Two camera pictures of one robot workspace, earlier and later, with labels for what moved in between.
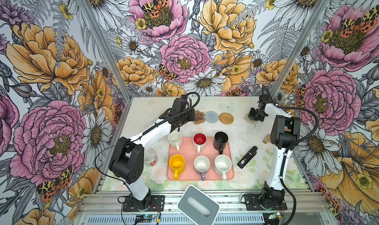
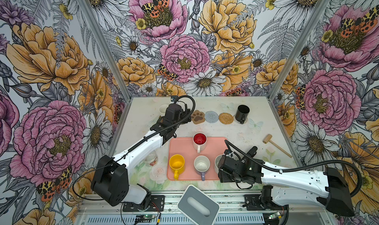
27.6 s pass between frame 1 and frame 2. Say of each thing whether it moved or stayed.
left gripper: stayed
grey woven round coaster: stayed
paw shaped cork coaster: stayed
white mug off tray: moved
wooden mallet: stayed
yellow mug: stayed
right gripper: moved
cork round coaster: stayed
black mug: moved
